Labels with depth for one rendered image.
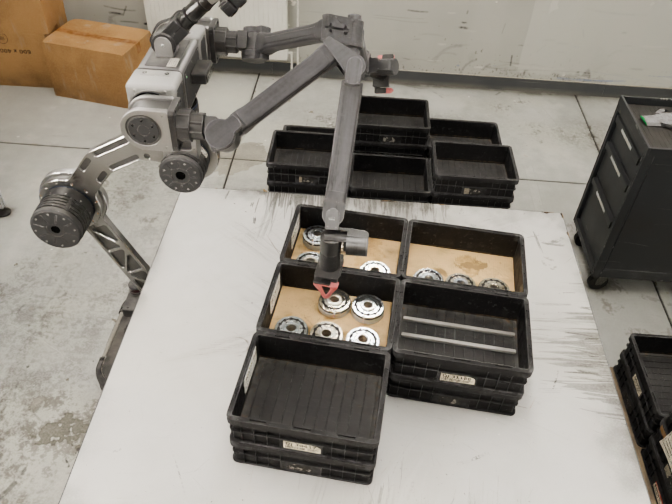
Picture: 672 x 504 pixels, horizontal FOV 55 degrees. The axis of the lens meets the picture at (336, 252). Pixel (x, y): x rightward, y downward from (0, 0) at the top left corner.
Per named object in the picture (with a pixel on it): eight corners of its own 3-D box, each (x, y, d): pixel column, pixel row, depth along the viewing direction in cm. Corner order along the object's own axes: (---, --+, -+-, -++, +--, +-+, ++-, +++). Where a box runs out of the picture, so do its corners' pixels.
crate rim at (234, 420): (225, 423, 166) (224, 418, 164) (254, 335, 188) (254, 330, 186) (378, 450, 162) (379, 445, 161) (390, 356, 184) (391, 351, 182)
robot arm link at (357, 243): (327, 208, 174) (326, 207, 165) (370, 211, 173) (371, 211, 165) (323, 252, 174) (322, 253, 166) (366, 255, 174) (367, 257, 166)
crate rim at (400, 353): (390, 356, 184) (391, 351, 182) (400, 283, 206) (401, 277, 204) (532, 379, 180) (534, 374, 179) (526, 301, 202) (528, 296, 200)
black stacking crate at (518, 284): (397, 303, 212) (401, 278, 205) (405, 243, 234) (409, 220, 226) (519, 321, 209) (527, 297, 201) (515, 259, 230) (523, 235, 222)
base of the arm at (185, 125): (180, 134, 176) (175, 95, 168) (210, 136, 176) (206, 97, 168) (173, 152, 170) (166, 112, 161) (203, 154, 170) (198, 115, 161)
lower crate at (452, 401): (384, 398, 198) (387, 374, 190) (393, 325, 220) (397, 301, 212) (515, 419, 194) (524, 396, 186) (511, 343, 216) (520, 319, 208)
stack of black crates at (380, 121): (348, 192, 363) (353, 123, 332) (351, 162, 385) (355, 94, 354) (419, 197, 362) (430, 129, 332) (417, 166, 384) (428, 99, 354)
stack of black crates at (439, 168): (422, 245, 333) (435, 175, 302) (420, 209, 355) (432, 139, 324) (499, 251, 332) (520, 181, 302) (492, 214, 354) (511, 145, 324)
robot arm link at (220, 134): (338, 34, 172) (338, 23, 162) (369, 75, 172) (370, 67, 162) (206, 135, 174) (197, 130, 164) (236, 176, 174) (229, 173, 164)
